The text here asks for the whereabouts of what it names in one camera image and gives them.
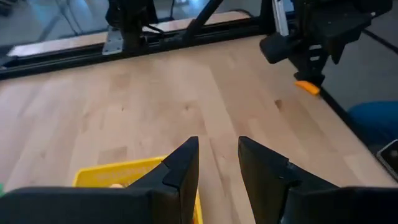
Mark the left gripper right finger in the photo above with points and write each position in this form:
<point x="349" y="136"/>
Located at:
<point x="311" y="205"/>

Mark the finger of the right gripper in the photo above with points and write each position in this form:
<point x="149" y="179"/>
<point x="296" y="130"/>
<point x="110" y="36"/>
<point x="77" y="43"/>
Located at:
<point x="348" y="31"/>
<point x="276" y="46"/>

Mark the silver aluminium post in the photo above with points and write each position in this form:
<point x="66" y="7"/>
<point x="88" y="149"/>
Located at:
<point x="280" y="15"/>

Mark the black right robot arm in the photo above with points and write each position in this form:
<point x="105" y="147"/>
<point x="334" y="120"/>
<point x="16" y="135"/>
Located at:
<point x="130" y="18"/>

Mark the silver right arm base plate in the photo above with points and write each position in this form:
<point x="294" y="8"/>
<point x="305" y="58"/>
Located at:
<point x="113" y="43"/>

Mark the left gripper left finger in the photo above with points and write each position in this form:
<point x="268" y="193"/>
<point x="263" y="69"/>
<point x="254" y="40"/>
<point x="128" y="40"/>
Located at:
<point x="124" y="205"/>

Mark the green plastic basket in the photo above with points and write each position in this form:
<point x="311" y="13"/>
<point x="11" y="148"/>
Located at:
<point x="1" y="189"/>

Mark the yellow plastic basket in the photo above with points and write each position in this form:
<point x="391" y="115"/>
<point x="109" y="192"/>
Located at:
<point x="102" y="174"/>

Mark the black flat device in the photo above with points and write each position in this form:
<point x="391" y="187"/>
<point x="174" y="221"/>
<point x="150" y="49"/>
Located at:
<point x="390" y="158"/>

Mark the brown cap toy mushroom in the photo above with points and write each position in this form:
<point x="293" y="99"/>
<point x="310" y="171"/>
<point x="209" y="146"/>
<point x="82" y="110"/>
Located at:
<point x="116" y="185"/>

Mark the blue round seat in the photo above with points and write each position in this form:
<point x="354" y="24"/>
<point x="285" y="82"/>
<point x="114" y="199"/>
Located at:
<point x="376" y="121"/>

